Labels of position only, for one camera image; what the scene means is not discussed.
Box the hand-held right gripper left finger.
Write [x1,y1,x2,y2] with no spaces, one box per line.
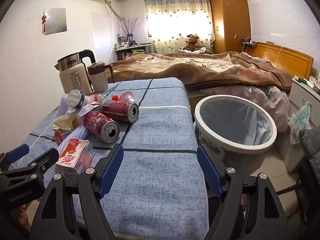
[30,144,125,240]

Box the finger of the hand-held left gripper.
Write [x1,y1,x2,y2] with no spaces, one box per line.
[0,144,30,172]
[15,148,60,178]

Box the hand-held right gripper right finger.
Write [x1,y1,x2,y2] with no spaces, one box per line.
[196,145,292,240]

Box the red drink can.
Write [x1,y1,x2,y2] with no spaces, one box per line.
[102,100,139,123]
[84,111,120,143]

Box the white round trash bin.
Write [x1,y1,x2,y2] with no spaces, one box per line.
[194,94,278,178]

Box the small red white packet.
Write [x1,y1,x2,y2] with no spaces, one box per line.
[54,131,65,145]

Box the cream plastic wrapper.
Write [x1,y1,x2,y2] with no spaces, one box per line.
[52,111,80,133]

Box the blue checked cloth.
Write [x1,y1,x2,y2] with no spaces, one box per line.
[0,77,209,239]

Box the clear plastic bin liner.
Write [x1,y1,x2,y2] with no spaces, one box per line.
[197,99,273,170]

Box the white plastic drink bottle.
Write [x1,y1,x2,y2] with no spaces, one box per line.
[67,89,103,110]

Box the clear bottle with red cap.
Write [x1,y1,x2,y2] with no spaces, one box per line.
[92,92,118,104]

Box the clear red plastic wrapper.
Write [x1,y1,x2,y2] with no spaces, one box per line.
[119,92,137,104]

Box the steel and cream electric kettle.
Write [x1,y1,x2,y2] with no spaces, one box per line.
[54,50,97,95]

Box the beige mug with brown lid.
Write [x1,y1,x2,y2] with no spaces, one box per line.
[87,61,114,93]

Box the brown patterned blanket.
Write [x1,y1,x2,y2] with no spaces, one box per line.
[106,51,294,92]

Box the green printed plastic bag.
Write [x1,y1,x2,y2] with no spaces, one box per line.
[290,104,312,144]

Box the dark padded jacket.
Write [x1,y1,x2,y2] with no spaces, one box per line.
[299,127,320,193]

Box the white nightstand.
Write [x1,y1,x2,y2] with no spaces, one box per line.
[289,76,320,173]

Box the white cloth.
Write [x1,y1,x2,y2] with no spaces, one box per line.
[179,47,207,54]

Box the cluttered desk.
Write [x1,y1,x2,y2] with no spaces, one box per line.
[114,44,152,60]

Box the brown teddy bear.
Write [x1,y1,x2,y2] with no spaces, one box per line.
[182,34,213,55]

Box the wooden bed headboard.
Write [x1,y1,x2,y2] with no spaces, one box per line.
[254,42,313,80]

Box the vase of purple branches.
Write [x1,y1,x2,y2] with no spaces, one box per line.
[117,17,138,42]

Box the wooden wardrobe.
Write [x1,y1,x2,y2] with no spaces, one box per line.
[209,0,251,54]

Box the dotted window curtain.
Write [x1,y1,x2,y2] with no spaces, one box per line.
[144,0,213,54]

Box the wrapped air conditioner pipe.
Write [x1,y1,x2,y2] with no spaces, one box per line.
[101,0,125,20]

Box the small wall shelf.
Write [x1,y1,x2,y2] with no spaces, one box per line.
[241,37,258,48]

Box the white charging cable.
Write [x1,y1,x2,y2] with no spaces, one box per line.
[276,46,284,68]

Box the silver wall panel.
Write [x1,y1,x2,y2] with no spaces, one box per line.
[44,8,68,35]

